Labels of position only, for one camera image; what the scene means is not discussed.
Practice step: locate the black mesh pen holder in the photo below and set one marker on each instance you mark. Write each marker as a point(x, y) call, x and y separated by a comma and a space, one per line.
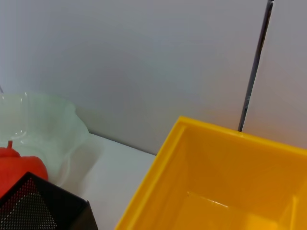
point(36, 210)

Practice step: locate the yellow plastic bin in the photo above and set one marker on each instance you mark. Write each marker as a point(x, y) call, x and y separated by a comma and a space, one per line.
point(216, 167)

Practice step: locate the pale green glass bowl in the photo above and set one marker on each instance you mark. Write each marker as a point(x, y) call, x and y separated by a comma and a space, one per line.
point(48, 124)

